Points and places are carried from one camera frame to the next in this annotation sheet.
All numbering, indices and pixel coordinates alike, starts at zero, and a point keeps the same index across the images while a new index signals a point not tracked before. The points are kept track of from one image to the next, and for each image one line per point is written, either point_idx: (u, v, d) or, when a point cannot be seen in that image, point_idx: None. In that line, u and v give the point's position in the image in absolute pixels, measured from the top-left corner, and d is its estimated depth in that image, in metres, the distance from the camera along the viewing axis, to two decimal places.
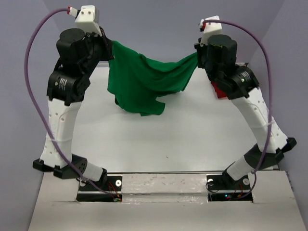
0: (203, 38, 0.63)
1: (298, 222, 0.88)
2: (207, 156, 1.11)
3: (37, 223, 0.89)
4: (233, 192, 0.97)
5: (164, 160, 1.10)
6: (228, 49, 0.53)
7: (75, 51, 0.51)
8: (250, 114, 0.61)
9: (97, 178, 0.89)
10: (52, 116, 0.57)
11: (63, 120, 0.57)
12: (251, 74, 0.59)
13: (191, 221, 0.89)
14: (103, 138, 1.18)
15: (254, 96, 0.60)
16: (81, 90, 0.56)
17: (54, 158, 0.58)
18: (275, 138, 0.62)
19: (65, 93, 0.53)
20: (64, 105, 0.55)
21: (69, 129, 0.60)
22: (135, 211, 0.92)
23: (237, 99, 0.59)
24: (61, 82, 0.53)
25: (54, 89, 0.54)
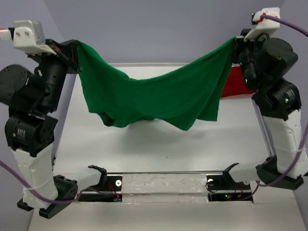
0: (253, 32, 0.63)
1: (298, 222, 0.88)
2: (207, 155, 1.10)
3: (37, 223, 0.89)
4: (233, 192, 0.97)
5: (164, 160, 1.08)
6: (286, 64, 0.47)
7: (21, 97, 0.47)
8: (282, 137, 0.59)
9: (96, 182, 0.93)
10: (21, 166, 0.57)
11: (33, 170, 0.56)
12: (296, 94, 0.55)
13: (190, 221, 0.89)
14: (103, 138, 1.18)
15: (293, 118, 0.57)
16: (45, 134, 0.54)
17: (35, 202, 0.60)
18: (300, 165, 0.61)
19: (27, 144, 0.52)
20: (30, 155, 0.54)
21: (43, 173, 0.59)
22: (135, 211, 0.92)
23: (275, 118, 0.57)
24: (19, 133, 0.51)
25: (14, 139, 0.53)
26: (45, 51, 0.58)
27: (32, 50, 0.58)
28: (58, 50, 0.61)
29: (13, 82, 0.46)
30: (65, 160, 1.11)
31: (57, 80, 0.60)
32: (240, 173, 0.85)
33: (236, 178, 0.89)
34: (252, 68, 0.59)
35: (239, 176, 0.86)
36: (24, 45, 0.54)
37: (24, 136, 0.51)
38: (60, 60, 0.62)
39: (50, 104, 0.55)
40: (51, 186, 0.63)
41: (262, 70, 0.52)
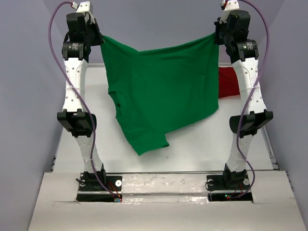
0: (222, 18, 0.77)
1: (297, 222, 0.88)
2: (207, 155, 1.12)
3: (37, 223, 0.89)
4: (233, 192, 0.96)
5: (164, 160, 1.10)
6: (241, 19, 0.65)
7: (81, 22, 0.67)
8: (240, 77, 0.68)
9: (99, 168, 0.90)
10: (69, 71, 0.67)
11: (79, 72, 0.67)
12: (255, 45, 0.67)
13: (191, 221, 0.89)
14: (103, 138, 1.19)
15: (250, 61, 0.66)
16: (87, 53, 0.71)
17: (75, 102, 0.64)
18: (254, 103, 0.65)
19: (77, 53, 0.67)
20: (78, 59, 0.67)
21: (83, 83, 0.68)
22: (135, 211, 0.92)
23: (236, 61, 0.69)
24: (73, 45, 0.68)
25: (69, 51, 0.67)
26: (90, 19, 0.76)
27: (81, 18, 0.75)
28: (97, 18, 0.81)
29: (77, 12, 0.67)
30: (66, 160, 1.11)
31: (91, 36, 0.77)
32: (234, 158, 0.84)
33: (231, 166, 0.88)
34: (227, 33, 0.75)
35: (234, 162, 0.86)
36: (82, 11, 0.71)
37: (78, 46, 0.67)
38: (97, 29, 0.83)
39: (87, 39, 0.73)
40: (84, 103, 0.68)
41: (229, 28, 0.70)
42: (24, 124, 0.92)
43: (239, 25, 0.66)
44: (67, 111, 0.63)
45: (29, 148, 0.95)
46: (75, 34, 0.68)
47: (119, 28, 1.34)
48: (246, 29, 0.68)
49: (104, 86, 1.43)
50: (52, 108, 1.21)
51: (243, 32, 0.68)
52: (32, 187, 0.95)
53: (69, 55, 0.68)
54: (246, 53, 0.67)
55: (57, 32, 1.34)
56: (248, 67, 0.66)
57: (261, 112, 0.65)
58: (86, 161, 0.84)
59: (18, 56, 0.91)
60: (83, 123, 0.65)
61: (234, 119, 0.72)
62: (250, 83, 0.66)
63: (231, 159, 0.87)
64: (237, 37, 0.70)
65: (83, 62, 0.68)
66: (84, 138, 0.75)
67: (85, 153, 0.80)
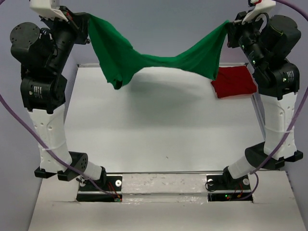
0: (249, 15, 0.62)
1: (298, 222, 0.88)
2: (207, 156, 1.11)
3: (37, 223, 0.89)
4: (233, 192, 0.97)
5: (164, 160, 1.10)
6: (288, 38, 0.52)
7: (36, 53, 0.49)
8: (273, 116, 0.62)
9: (98, 177, 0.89)
10: (38, 126, 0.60)
11: (50, 128, 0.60)
12: (296, 76, 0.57)
13: (191, 221, 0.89)
14: (103, 138, 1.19)
15: (288, 99, 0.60)
16: (59, 89, 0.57)
17: (54, 165, 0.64)
18: (285, 147, 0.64)
19: (44, 100, 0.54)
20: (46, 112, 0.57)
21: (59, 133, 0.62)
22: (135, 211, 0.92)
23: (271, 95, 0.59)
24: (35, 90, 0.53)
25: (30, 98, 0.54)
26: (58, 17, 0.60)
27: (46, 15, 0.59)
28: (70, 19, 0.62)
29: (25, 35, 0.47)
30: None
31: (63, 46, 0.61)
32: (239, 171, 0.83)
33: (233, 173, 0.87)
34: (256, 49, 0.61)
35: (237, 172, 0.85)
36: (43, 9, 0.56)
37: (42, 92, 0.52)
38: (72, 30, 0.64)
39: (57, 67, 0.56)
40: (67, 152, 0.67)
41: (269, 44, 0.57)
42: (24, 123, 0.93)
43: (283, 47, 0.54)
44: (45, 170, 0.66)
45: (30, 147, 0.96)
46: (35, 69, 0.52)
47: None
48: (288, 51, 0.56)
49: (104, 86, 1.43)
50: None
51: (283, 54, 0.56)
52: (32, 187, 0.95)
53: (31, 101, 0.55)
54: (286, 85, 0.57)
55: None
56: (285, 107, 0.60)
57: (290, 155, 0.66)
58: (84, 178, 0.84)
59: None
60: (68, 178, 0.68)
61: (257, 155, 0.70)
62: (284, 126, 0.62)
63: (235, 168, 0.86)
64: (275, 61, 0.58)
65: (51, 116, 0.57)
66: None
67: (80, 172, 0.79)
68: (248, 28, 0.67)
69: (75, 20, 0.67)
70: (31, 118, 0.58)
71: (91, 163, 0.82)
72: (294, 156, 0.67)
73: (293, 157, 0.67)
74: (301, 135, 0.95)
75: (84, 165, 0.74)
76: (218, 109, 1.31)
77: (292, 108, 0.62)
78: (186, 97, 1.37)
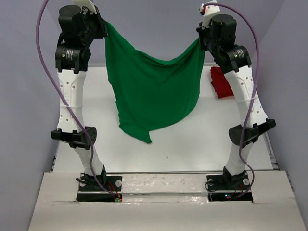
0: (204, 21, 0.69)
1: (297, 222, 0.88)
2: (207, 156, 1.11)
3: (37, 223, 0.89)
4: (233, 192, 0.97)
5: (164, 160, 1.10)
6: (227, 25, 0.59)
7: (76, 23, 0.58)
8: (236, 87, 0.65)
9: (99, 172, 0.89)
10: (63, 86, 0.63)
11: (74, 88, 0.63)
12: (246, 53, 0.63)
13: (191, 221, 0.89)
14: (103, 138, 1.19)
15: (244, 71, 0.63)
16: (86, 59, 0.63)
17: (71, 123, 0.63)
18: (255, 114, 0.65)
19: (73, 63, 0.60)
20: (73, 72, 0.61)
21: (80, 95, 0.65)
22: (134, 211, 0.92)
23: (228, 72, 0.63)
24: (68, 53, 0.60)
25: (62, 60, 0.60)
26: (91, 9, 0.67)
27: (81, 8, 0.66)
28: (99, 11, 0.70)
29: (71, 8, 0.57)
30: (66, 160, 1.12)
31: (91, 31, 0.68)
32: (234, 163, 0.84)
33: (231, 169, 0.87)
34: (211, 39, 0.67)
35: (234, 167, 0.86)
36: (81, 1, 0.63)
37: (74, 55, 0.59)
38: (97, 22, 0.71)
39: (86, 42, 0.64)
40: (81, 119, 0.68)
41: (215, 35, 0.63)
42: (24, 124, 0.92)
43: (227, 32, 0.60)
44: (62, 132, 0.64)
45: (29, 148, 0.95)
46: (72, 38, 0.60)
47: (120, 29, 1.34)
48: (234, 35, 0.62)
49: (104, 86, 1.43)
50: (52, 107, 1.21)
51: (230, 38, 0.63)
52: (32, 187, 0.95)
53: (62, 64, 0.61)
54: (240, 60, 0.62)
55: (57, 31, 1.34)
56: (244, 77, 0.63)
57: (263, 122, 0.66)
58: (86, 168, 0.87)
59: (18, 56, 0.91)
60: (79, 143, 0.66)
61: (234, 131, 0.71)
62: (248, 94, 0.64)
63: (231, 163, 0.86)
64: (225, 45, 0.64)
65: (76, 77, 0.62)
66: (83, 151, 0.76)
67: (84, 160, 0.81)
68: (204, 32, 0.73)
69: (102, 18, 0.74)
70: (58, 78, 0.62)
71: (95, 154, 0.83)
72: (266, 123, 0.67)
73: (266, 124, 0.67)
74: (302, 136, 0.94)
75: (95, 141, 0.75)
76: (218, 109, 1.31)
77: (251, 78, 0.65)
78: None
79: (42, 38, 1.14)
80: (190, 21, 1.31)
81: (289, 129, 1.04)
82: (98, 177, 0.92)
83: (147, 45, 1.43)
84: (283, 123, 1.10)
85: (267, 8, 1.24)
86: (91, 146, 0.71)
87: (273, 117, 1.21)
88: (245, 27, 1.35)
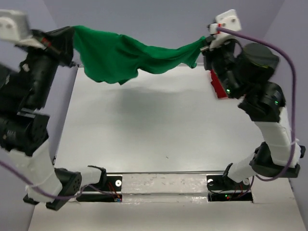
0: (214, 42, 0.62)
1: (297, 222, 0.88)
2: (207, 156, 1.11)
3: (36, 223, 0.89)
4: (233, 192, 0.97)
5: (164, 160, 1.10)
6: (273, 70, 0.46)
7: (4, 96, 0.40)
8: (275, 134, 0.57)
9: (97, 180, 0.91)
10: (19, 167, 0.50)
11: (33, 170, 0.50)
12: (280, 92, 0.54)
13: (191, 221, 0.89)
14: (103, 138, 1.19)
15: (282, 116, 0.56)
16: (37, 132, 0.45)
17: (41, 197, 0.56)
18: (296, 155, 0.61)
19: (21, 144, 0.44)
20: (25, 155, 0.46)
21: (47, 166, 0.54)
22: (135, 211, 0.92)
23: (269, 122, 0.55)
24: (9, 134, 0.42)
25: (5, 142, 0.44)
26: (32, 44, 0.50)
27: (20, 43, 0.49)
28: (47, 44, 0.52)
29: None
30: (66, 161, 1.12)
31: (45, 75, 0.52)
32: (240, 174, 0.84)
33: (236, 178, 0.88)
34: (230, 77, 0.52)
35: (239, 177, 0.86)
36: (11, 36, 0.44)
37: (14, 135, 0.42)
38: (51, 55, 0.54)
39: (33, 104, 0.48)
40: (57, 183, 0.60)
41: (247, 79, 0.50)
42: None
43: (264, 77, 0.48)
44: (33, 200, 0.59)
45: None
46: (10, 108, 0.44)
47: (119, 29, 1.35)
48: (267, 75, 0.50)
49: (103, 86, 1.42)
50: (52, 107, 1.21)
51: (265, 81, 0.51)
52: None
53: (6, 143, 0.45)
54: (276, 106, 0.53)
55: None
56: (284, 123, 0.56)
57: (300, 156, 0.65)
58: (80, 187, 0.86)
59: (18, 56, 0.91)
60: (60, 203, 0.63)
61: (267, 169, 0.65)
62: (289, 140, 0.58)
63: (234, 174, 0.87)
64: (260, 90, 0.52)
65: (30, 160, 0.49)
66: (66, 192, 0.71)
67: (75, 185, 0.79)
68: (218, 53, 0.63)
69: (60, 35, 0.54)
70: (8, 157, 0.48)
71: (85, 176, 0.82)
72: (302, 154, 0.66)
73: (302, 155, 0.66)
74: (301, 136, 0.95)
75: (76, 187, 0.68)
76: (218, 109, 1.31)
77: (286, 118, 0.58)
78: (186, 96, 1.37)
79: None
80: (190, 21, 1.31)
81: None
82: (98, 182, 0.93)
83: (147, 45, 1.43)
84: None
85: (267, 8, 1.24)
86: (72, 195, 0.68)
87: None
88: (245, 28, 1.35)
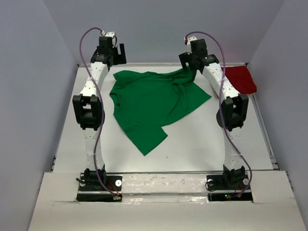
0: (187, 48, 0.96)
1: (297, 222, 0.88)
2: (207, 155, 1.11)
3: (37, 223, 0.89)
4: (233, 192, 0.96)
5: (164, 160, 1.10)
6: (198, 41, 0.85)
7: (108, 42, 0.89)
8: (210, 77, 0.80)
9: (100, 166, 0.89)
10: (92, 70, 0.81)
11: (100, 70, 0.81)
12: (214, 56, 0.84)
13: (191, 221, 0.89)
14: (103, 138, 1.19)
15: (213, 65, 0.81)
16: (109, 65, 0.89)
17: (91, 89, 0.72)
18: (227, 91, 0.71)
19: (102, 58, 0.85)
20: (101, 63, 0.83)
21: (100, 81, 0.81)
22: (134, 211, 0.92)
23: (203, 69, 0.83)
24: (99, 56, 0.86)
25: (94, 57, 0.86)
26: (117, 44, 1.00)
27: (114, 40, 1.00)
28: None
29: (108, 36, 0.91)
30: (65, 161, 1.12)
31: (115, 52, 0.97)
32: (228, 154, 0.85)
33: (229, 165, 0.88)
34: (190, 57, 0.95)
35: (229, 160, 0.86)
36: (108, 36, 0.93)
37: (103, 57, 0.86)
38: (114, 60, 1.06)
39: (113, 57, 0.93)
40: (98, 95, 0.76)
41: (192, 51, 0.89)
42: (23, 126, 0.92)
43: (200, 46, 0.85)
44: (83, 96, 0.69)
45: (29, 149, 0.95)
46: (102, 50, 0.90)
47: (120, 28, 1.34)
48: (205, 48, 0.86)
49: (104, 86, 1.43)
50: (52, 107, 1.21)
51: (202, 50, 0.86)
52: (32, 188, 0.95)
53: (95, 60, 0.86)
54: (209, 61, 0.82)
55: (57, 32, 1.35)
56: (213, 68, 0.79)
57: (235, 96, 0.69)
58: (89, 156, 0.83)
59: (16, 55, 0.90)
60: (95, 109, 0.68)
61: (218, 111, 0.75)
62: (220, 79, 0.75)
63: (228, 158, 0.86)
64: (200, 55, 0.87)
65: (105, 67, 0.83)
66: (91, 130, 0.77)
67: (89, 146, 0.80)
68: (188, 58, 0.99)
69: None
70: (91, 65, 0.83)
71: (99, 143, 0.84)
72: (238, 96, 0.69)
73: (239, 97, 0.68)
74: (303, 138, 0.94)
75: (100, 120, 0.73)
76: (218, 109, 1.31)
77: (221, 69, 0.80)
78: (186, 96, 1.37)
79: (41, 37, 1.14)
80: (191, 21, 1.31)
81: (290, 128, 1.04)
82: (101, 172, 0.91)
83: (148, 45, 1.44)
84: (283, 123, 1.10)
85: (269, 9, 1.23)
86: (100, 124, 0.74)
87: (273, 118, 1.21)
88: (246, 29, 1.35)
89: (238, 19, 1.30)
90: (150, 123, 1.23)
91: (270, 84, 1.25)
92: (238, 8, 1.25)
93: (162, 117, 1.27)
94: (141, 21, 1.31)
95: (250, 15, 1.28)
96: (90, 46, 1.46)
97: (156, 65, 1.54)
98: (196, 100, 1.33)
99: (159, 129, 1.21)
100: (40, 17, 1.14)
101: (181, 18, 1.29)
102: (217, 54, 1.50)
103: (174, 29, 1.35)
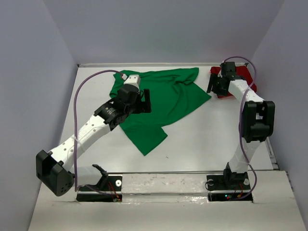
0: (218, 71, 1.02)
1: (296, 222, 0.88)
2: (207, 156, 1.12)
3: (37, 223, 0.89)
4: (233, 192, 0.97)
5: (164, 160, 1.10)
6: (228, 62, 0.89)
7: (127, 97, 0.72)
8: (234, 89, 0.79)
9: (96, 182, 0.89)
10: (87, 125, 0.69)
11: (94, 131, 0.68)
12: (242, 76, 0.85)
13: (191, 221, 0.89)
14: (103, 138, 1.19)
15: (239, 81, 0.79)
16: (118, 121, 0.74)
17: (65, 152, 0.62)
18: (250, 96, 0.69)
19: (107, 118, 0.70)
20: (103, 122, 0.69)
21: (90, 141, 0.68)
22: (134, 211, 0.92)
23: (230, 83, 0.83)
24: (109, 111, 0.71)
25: (101, 111, 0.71)
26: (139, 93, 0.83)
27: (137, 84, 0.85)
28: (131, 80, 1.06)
29: (130, 88, 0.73)
30: None
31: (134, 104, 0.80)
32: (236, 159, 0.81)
33: (232, 167, 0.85)
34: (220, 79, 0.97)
35: (235, 164, 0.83)
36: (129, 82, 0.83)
37: (110, 113, 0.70)
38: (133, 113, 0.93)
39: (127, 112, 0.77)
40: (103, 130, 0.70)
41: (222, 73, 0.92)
42: (23, 126, 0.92)
43: (229, 67, 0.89)
44: (51, 156, 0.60)
45: (29, 150, 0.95)
46: (118, 103, 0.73)
47: (119, 28, 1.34)
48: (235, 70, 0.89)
49: (103, 86, 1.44)
50: (52, 107, 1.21)
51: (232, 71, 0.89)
52: (32, 188, 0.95)
53: (100, 113, 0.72)
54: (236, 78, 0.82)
55: (57, 32, 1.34)
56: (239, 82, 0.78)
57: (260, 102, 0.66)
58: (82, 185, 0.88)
59: (15, 55, 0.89)
60: (53, 179, 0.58)
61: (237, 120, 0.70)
62: (244, 89, 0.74)
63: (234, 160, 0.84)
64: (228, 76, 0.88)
65: (105, 126, 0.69)
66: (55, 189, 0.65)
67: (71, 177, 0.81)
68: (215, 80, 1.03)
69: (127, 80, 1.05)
70: (89, 118, 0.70)
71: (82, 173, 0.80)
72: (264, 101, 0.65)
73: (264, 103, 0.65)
74: (303, 138, 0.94)
75: (70, 181, 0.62)
76: (218, 109, 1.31)
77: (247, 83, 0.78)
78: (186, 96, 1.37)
79: (41, 37, 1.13)
80: (190, 21, 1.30)
81: (290, 129, 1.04)
82: (96, 184, 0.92)
83: (148, 45, 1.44)
84: (283, 124, 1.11)
85: (269, 9, 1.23)
86: (60, 192, 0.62)
87: None
88: (245, 29, 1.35)
89: (238, 20, 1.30)
90: (150, 123, 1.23)
91: (270, 85, 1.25)
92: (238, 8, 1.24)
93: (162, 117, 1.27)
94: (140, 21, 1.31)
95: (250, 16, 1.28)
96: (90, 46, 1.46)
97: (156, 66, 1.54)
98: (195, 101, 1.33)
99: (159, 129, 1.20)
100: (39, 17, 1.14)
101: (181, 19, 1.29)
102: (217, 55, 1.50)
103: (174, 30, 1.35)
